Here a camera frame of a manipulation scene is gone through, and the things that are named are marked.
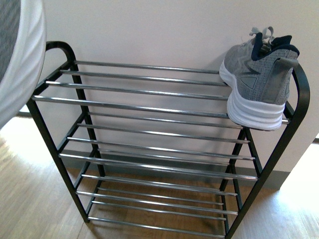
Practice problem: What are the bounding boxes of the grey knit sneaker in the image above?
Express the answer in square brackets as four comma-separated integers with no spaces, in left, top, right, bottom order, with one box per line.
[219,26,300,131]
[0,0,46,126]

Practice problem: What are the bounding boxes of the black metal shoe rack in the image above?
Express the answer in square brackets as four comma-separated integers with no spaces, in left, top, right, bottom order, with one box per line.
[27,41,310,239]

